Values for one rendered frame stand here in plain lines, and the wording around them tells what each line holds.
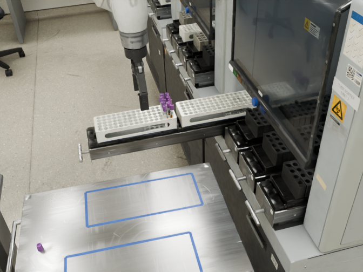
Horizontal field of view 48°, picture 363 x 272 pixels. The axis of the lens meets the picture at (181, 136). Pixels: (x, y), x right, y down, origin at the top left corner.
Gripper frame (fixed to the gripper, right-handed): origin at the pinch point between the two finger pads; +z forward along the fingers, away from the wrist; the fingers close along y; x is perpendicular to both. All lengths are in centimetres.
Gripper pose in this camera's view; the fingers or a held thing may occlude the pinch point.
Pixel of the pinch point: (141, 96)
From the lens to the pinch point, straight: 147.6
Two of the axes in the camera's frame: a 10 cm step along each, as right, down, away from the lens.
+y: 2.5, 5.9, -7.7
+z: 0.4, 7.9, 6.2
